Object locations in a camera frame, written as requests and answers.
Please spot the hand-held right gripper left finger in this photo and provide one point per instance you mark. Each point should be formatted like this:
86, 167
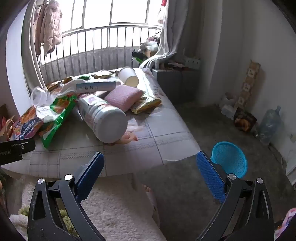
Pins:
91, 172

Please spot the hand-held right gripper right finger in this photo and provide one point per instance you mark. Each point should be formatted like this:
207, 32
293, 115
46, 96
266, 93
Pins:
209, 176

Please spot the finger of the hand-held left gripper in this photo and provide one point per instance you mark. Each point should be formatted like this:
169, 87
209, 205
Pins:
16, 148

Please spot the blue plastic basket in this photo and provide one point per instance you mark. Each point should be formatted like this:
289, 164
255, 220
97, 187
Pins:
229, 157

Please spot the green snack bag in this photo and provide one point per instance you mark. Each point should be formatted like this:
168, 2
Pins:
57, 118

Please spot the blue white carton box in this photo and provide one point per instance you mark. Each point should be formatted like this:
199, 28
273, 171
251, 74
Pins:
97, 87

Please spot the brown paper bag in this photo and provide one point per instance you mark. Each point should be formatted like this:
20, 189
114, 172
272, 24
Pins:
5, 125

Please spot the orange blue snack packet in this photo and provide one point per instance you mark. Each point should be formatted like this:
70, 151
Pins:
26, 125

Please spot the white crumpled paper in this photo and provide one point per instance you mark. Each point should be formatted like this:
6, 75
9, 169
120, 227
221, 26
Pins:
46, 113

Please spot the white fluffy rug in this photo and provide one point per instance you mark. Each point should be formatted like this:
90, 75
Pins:
120, 208

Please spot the clear plastic cup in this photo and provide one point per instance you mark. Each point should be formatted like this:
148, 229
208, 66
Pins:
39, 96

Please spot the large white canister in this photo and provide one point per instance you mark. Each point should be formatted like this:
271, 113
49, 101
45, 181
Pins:
104, 115

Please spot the floral printed bedsheet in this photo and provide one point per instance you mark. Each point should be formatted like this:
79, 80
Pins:
148, 143

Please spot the dark snack bag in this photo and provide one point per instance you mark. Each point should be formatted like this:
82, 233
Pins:
244, 120

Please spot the white tissue pack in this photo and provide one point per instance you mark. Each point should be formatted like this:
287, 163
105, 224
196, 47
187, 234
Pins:
227, 111

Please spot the orange snack wrapper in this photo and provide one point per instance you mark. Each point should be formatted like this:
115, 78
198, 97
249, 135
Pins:
54, 85

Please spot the clear water jug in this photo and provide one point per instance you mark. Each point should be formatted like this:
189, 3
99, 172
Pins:
269, 127

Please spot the white plastic bag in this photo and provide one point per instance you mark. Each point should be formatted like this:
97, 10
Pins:
69, 87

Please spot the pink sponge pad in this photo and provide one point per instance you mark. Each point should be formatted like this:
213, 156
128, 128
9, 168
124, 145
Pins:
123, 96

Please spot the yellow snack bag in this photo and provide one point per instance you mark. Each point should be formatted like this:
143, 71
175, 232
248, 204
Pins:
145, 104

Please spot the small green packet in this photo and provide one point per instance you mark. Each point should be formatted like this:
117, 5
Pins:
84, 77

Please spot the grey curtain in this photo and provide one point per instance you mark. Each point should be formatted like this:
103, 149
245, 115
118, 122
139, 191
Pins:
29, 53
171, 30

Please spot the grey cabinet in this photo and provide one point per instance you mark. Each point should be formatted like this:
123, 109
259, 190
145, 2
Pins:
175, 85

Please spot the flat brown wrapper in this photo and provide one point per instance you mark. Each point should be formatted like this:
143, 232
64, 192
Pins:
101, 74

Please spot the cardboard strip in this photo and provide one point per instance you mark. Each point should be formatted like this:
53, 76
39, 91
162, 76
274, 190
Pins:
248, 85

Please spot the white paper cup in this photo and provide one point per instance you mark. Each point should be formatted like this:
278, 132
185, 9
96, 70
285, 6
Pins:
127, 75

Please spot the white power strip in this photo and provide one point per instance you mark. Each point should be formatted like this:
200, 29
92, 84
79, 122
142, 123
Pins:
192, 62

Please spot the black green object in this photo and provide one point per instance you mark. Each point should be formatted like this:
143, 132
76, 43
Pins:
138, 56

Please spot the pink padded jacket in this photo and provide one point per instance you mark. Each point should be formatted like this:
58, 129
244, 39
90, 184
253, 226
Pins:
49, 25

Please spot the pile of clothes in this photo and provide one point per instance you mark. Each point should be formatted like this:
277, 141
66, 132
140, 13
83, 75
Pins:
150, 46

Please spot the metal window railing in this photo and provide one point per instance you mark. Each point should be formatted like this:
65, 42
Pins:
111, 26

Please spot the hanging red pink garment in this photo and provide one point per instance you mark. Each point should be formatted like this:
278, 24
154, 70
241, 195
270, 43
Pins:
160, 15

